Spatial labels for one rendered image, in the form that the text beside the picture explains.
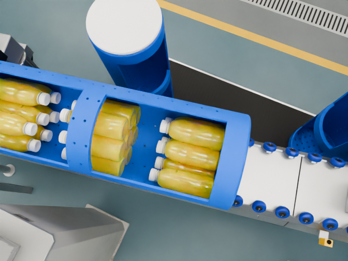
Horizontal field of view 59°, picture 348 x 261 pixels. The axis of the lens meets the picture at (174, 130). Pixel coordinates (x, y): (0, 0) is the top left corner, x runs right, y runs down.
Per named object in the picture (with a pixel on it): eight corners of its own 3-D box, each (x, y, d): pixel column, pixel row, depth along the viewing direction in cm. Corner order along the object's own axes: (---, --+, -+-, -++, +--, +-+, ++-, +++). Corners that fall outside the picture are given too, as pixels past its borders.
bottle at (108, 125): (119, 142, 86) (59, 128, 88) (126, 140, 93) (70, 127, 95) (124, 117, 86) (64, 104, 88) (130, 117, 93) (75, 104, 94)
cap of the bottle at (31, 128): (31, 133, 97) (37, 134, 97) (24, 135, 94) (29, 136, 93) (33, 121, 97) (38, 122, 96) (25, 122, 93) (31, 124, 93)
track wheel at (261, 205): (268, 206, 98) (267, 201, 99) (254, 203, 98) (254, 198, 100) (264, 215, 101) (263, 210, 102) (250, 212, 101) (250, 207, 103)
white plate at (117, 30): (71, 34, 111) (72, 36, 112) (138, 66, 107) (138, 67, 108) (110, -25, 117) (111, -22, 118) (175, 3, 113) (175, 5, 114)
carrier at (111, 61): (121, 112, 197) (160, 132, 192) (70, 37, 112) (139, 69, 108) (143, 75, 203) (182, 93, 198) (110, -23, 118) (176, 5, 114)
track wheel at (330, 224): (341, 225, 96) (339, 219, 97) (326, 221, 96) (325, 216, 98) (335, 233, 98) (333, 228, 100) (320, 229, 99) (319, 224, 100)
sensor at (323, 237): (326, 246, 102) (333, 247, 98) (317, 244, 103) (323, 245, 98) (329, 222, 104) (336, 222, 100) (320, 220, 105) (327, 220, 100)
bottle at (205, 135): (225, 130, 96) (170, 117, 98) (227, 127, 89) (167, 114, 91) (220, 151, 96) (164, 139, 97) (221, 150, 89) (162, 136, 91)
